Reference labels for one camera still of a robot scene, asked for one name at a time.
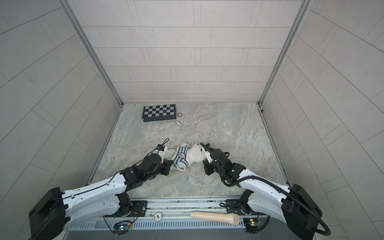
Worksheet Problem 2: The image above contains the white fluffy teddy bear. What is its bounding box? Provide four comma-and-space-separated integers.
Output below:
165, 144, 207, 164

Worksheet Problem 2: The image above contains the blue white striped shirt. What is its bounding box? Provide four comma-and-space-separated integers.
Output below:
171, 144, 191, 172

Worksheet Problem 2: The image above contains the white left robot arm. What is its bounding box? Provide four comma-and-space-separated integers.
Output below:
29, 154, 173, 240

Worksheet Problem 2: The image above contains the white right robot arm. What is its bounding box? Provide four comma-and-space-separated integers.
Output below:
201, 145, 331, 240

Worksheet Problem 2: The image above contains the folded black chess board box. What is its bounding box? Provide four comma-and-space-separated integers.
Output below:
142, 104, 177, 122

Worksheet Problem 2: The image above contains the left green circuit board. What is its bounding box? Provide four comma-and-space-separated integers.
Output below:
114, 220, 133, 232

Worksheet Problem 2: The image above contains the green circuit board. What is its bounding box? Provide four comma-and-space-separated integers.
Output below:
114, 220, 133, 232
243, 219, 260, 234

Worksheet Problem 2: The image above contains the right green circuit board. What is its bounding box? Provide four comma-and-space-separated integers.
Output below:
243, 219, 260, 234

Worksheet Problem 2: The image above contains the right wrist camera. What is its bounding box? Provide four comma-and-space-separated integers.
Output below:
202, 149, 213, 164

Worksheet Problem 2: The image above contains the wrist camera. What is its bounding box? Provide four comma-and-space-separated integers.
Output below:
202, 149, 213, 164
153, 144, 168, 164

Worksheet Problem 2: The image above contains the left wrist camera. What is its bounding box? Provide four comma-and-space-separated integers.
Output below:
153, 144, 168, 164

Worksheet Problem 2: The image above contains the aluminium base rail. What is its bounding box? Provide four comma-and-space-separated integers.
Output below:
56, 195, 307, 223

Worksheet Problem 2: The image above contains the beige wooden handle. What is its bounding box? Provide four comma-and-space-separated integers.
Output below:
190, 211, 240, 225

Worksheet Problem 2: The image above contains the black corrugated cable conduit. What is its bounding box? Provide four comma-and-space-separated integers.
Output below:
199, 142, 332, 236

